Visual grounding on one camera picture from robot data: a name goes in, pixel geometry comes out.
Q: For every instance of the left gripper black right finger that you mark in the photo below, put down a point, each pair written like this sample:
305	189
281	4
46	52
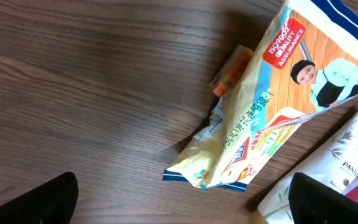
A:
311	202

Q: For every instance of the yellow wet wipes pack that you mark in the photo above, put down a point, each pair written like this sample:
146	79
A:
305	64

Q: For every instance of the white Pantene conditioner tube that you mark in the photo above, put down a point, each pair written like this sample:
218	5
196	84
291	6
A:
334	164

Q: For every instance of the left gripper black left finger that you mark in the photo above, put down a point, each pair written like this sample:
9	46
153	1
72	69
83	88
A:
52	202

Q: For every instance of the small orange snack packet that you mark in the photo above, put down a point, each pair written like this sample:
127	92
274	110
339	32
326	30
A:
232	70

